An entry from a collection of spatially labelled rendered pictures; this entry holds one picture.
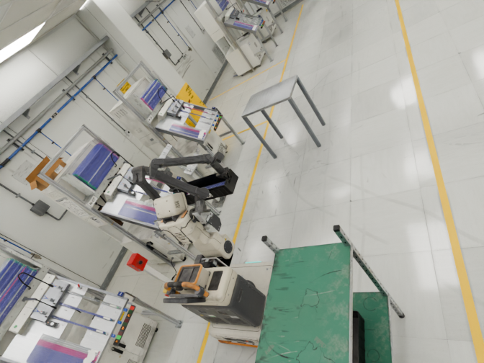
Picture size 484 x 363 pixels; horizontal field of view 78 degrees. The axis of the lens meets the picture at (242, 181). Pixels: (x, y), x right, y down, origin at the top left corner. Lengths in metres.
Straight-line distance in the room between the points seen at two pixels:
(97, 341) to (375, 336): 2.20
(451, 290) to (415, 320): 0.31
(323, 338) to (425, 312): 1.09
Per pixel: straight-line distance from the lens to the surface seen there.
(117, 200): 3.67
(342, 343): 1.45
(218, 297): 2.13
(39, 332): 3.26
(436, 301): 2.45
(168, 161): 2.09
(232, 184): 2.31
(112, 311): 3.14
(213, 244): 2.32
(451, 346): 2.36
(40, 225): 4.93
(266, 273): 2.68
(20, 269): 3.25
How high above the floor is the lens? 2.25
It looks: 32 degrees down
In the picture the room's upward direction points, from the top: 42 degrees counter-clockwise
